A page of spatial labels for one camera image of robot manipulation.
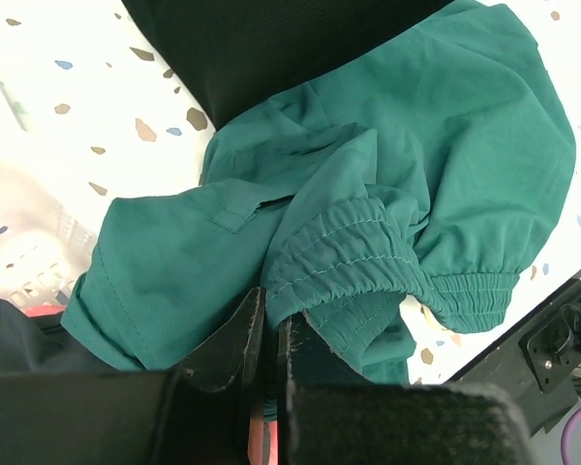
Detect teal green shorts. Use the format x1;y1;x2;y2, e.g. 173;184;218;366
61;1;575;384

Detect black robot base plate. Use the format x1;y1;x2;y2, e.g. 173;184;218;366
450;278;581;434

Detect white laundry basket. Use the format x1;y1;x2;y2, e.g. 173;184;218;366
0;160;99;316

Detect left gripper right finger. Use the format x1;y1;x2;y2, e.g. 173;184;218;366
278;314;533;464

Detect black shorts on hanger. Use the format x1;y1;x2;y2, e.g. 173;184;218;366
123;0;446;129

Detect dark navy garment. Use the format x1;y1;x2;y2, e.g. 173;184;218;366
0;299;114;373

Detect pink garment in basket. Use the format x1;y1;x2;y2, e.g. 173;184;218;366
22;305;65;318

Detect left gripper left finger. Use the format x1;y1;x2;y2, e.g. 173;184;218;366
0;288;265;464

